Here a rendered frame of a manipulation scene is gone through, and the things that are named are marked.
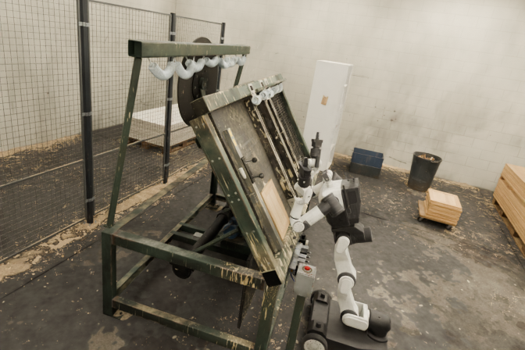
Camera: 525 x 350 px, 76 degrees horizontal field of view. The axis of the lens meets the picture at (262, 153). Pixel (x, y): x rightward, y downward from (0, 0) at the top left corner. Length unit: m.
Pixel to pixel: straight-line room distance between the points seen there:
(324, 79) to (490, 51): 3.16
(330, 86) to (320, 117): 0.60
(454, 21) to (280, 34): 3.48
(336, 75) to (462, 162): 3.32
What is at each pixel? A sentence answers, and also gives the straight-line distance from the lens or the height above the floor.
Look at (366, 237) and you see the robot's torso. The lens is 2.71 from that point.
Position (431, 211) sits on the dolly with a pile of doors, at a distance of 5.66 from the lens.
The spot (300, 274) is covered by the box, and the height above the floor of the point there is 0.92.
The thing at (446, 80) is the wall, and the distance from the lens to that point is 7.74.
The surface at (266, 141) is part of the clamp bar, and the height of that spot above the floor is 1.48.
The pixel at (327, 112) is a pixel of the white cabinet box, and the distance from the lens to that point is 6.47.
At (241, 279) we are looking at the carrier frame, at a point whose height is 0.74.
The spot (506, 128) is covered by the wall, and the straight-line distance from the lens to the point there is 8.04.
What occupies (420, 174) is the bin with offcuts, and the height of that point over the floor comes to 0.33.
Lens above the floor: 2.33
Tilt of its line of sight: 19 degrees down
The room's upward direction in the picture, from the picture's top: 8 degrees clockwise
